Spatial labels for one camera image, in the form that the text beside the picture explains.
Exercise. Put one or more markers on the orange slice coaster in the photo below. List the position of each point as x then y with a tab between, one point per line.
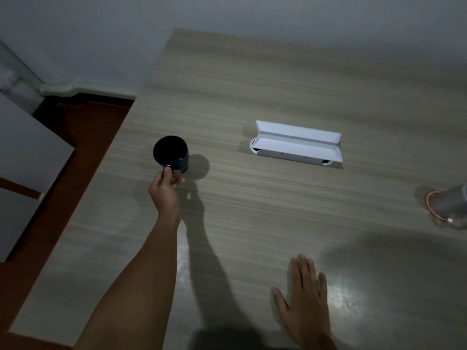
427	200

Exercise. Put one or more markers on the person's left forearm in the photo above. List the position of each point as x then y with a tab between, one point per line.
135	284

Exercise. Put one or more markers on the person's left hand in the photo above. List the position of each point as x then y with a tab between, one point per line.
164	193

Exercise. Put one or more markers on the person's right hand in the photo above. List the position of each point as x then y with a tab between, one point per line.
306	309

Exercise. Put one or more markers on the white box with open lid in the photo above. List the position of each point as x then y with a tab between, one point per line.
299	143

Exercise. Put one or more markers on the dark blue mug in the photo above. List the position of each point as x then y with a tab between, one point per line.
170	153

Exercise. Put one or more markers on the silver metal mug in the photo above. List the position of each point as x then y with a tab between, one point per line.
450	204

